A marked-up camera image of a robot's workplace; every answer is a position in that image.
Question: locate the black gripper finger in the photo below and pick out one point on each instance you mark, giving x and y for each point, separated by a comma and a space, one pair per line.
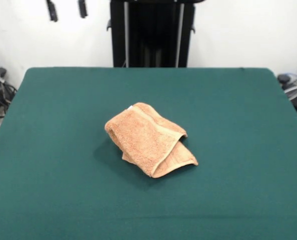
82, 8
52, 11

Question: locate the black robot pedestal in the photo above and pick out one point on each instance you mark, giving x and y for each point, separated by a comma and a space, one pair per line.
151, 37

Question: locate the tan terry towel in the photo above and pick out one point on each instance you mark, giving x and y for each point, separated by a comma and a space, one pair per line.
143, 140

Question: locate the dark green table cloth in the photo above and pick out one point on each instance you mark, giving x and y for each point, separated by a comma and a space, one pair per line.
63, 175

